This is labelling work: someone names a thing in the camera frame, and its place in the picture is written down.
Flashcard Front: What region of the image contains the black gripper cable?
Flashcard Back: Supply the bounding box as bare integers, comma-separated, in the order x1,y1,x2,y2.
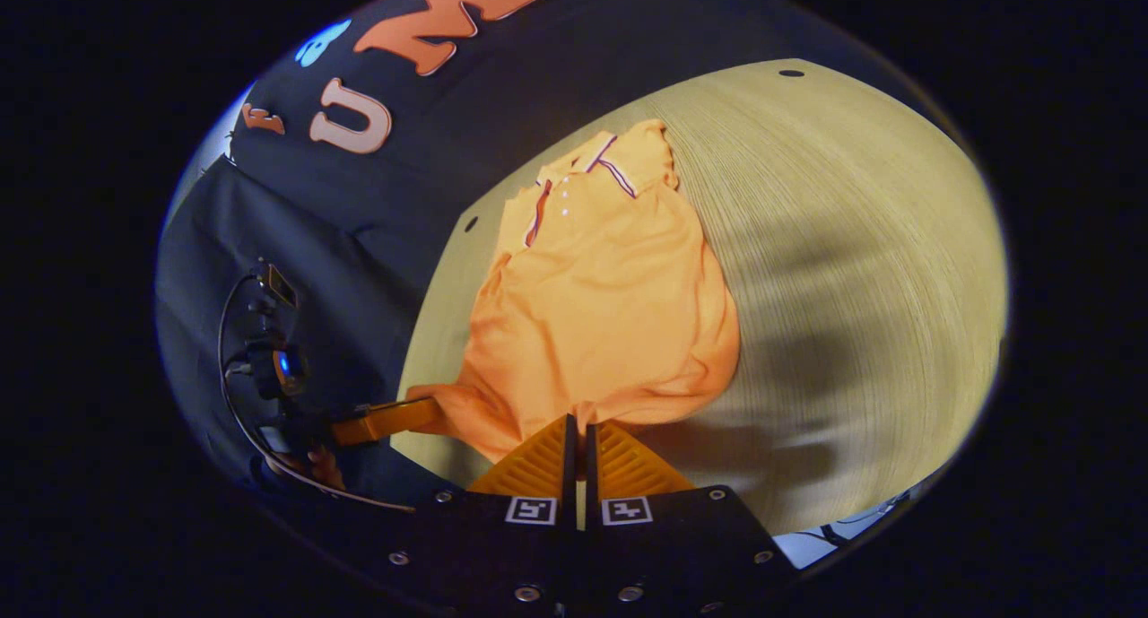
217,273,419,515

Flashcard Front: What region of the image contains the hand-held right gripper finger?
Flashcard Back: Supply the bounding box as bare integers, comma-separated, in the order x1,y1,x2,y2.
585,421,799,618
377,413,582,618

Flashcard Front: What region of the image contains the black backdrop cloth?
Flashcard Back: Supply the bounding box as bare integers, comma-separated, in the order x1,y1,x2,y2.
157,0,898,511

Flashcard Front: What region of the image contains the orange T-shirt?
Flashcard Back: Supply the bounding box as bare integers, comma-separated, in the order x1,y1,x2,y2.
405,118,742,465

